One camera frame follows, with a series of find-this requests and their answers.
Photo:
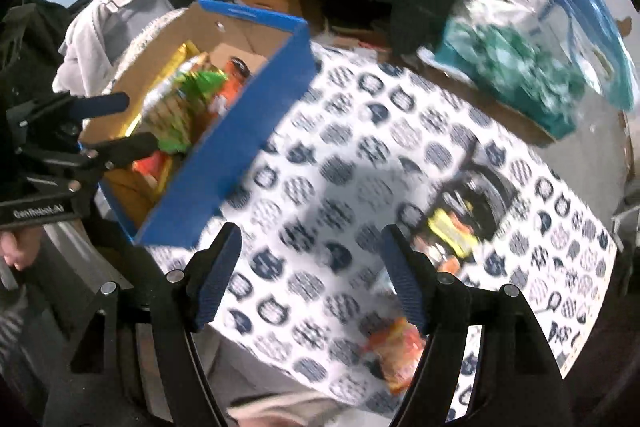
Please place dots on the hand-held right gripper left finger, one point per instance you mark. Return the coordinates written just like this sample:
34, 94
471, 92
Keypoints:
215, 277

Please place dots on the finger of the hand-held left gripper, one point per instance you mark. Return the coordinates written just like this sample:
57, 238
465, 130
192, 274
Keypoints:
130, 147
100, 104

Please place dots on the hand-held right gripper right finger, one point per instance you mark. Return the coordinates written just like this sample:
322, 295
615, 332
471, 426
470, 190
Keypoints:
407, 282

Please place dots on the red snack packet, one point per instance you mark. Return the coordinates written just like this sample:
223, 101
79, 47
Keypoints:
150, 164

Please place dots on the green snack packet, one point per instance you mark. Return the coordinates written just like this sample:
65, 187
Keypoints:
185, 107

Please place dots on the orange flame print packet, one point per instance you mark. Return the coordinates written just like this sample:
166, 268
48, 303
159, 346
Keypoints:
395, 352

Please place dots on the long yellow snack packet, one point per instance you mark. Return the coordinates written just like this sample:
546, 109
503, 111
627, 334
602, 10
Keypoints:
177, 54

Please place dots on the blue cardboard box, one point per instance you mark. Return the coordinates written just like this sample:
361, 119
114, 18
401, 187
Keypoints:
235, 167

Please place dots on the orange packet with black end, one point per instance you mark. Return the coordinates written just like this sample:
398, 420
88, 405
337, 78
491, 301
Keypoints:
232, 87

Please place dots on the white and black snack packet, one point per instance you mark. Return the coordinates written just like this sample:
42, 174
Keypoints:
487, 192

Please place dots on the person's left hand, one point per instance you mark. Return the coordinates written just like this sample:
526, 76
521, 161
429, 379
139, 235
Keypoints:
15, 252

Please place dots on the dark cloth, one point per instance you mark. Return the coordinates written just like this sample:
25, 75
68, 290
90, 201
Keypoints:
30, 47

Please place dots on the light grey fleece robe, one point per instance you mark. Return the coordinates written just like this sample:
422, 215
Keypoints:
110, 7

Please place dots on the cat print tablecloth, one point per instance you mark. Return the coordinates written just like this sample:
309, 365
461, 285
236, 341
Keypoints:
350, 147

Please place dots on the brown cardboard tray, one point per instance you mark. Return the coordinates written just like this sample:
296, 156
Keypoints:
500, 117

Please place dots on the pile of teal plastic bags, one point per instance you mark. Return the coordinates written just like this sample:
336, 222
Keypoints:
500, 62

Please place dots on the white plastic bag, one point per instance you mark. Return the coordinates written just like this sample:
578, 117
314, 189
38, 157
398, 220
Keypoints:
490, 12

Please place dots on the blue plastic bag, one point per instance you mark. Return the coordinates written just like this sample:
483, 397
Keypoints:
595, 22

